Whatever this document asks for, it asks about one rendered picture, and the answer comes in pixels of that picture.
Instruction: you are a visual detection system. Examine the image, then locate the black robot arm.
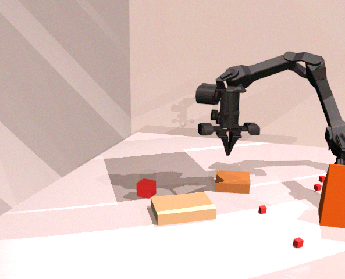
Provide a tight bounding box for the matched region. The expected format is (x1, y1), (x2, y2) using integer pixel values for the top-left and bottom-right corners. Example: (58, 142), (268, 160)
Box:
(195, 51), (345, 166)

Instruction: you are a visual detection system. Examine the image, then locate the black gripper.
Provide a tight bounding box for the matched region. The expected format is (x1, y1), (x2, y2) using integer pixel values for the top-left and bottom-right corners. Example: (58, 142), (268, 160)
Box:
(198, 107), (261, 156)

